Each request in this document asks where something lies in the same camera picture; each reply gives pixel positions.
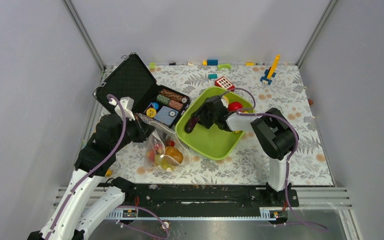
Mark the yellow green toy fruit slice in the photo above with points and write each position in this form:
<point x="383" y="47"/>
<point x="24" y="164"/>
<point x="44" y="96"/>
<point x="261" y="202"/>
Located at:
<point x="164" y="163"/>

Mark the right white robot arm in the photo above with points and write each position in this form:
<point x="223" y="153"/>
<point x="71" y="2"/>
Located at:
<point x="275" y="134"/>

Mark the purple toy eggplant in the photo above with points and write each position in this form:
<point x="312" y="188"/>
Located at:
<point x="192" y="122"/>

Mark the yellow blue block tower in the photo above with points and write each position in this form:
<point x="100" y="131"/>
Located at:
<point x="270" y="73"/>

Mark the black poker chip case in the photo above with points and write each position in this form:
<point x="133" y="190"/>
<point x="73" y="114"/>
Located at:
<point x="134" y="80"/>

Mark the green plastic tray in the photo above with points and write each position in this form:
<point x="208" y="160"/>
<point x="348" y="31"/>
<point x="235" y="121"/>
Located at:
<point x="212" y="143"/>

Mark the clear zip top bag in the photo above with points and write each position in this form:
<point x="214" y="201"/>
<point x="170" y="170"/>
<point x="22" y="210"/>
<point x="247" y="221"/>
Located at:
<point x="163" y="133"/>

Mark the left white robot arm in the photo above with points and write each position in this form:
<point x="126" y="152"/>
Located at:
<point x="69" y="222"/>

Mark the green arch block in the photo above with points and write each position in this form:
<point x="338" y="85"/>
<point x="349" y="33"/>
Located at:
<point x="222" y="66"/>

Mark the red lychee bunch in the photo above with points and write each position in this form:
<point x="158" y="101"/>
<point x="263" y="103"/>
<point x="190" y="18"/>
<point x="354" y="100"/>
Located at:
<point x="156" y="148"/>

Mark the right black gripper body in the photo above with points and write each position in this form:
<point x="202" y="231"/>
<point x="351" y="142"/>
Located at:
<point x="207" y="118"/>

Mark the red toy apple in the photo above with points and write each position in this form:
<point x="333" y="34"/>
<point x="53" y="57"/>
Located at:
<point x="235" y="106"/>

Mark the light green cube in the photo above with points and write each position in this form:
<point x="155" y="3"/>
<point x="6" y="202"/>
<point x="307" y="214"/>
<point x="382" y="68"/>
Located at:
<point x="152" y="65"/>

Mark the red white toy block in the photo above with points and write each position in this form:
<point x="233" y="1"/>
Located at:
<point x="224" y="83"/>

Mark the small yellow block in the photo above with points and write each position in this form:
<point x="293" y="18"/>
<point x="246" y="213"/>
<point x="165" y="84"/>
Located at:
<point x="109" y="173"/>

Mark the blue lego brick back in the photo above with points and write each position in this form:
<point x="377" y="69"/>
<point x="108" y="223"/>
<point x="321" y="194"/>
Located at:
<point x="212" y="62"/>

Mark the blue playing card deck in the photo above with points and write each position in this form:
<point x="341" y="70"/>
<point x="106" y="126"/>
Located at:
<point x="166" y="115"/>

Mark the teal small block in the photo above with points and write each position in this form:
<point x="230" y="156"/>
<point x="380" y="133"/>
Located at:
<point x="212" y="76"/>

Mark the brown toy fruit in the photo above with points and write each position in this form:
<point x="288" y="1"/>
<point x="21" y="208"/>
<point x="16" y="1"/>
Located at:
<point x="174" y="154"/>

